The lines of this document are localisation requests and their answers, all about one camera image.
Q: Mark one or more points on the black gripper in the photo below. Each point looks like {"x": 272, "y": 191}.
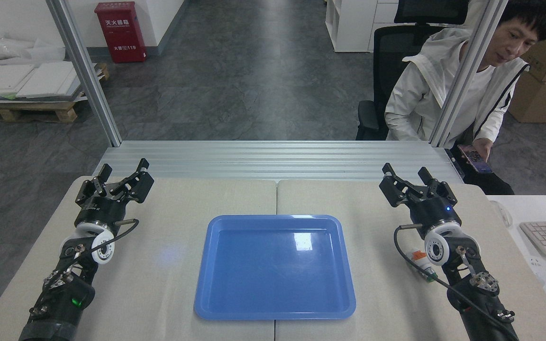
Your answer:
{"x": 102, "y": 210}
{"x": 434, "y": 210}

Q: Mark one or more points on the smartphone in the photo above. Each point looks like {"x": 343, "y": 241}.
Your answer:
{"x": 473, "y": 158}

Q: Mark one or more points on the white orange switch part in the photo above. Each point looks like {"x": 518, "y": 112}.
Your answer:
{"x": 420, "y": 263}

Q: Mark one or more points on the blue plastic tray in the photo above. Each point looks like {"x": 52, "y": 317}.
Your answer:
{"x": 275, "y": 270}

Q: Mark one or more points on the person's hand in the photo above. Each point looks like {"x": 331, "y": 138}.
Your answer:
{"x": 484, "y": 147}

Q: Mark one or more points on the beige table mat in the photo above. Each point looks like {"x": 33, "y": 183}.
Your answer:
{"x": 377, "y": 213}
{"x": 159, "y": 265}

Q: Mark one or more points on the white computer mouse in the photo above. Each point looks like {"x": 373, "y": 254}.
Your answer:
{"x": 503, "y": 214}

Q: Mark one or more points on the person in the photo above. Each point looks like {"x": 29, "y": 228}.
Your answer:
{"x": 420, "y": 94}

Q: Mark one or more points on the wooden pallet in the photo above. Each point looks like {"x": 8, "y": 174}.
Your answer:
{"x": 31, "y": 110}

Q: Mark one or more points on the black office chair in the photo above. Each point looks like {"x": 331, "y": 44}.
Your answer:
{"x": 391, "y": 61}

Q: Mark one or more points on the ribbed aluminium table section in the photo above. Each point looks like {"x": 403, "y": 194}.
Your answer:
{"x": 277, "y": 161}

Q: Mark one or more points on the white flat boards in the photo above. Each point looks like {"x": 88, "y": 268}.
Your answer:
{"x": 22, "y": 78}

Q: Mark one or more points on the cardboard box with print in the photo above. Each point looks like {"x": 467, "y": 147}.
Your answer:
{"x": 543, "y": 102}

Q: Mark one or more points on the red fire extinguisher box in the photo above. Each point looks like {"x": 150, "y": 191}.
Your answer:
{"x": 121, "y": 33}

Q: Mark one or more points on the white shelf cabinet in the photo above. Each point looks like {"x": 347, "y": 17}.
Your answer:
{"x": 353, "y": 23}

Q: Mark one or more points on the silver aluminium post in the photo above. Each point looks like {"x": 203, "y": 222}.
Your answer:
{"x": 86, "y": 71}
{"x": 467, "y": 71}

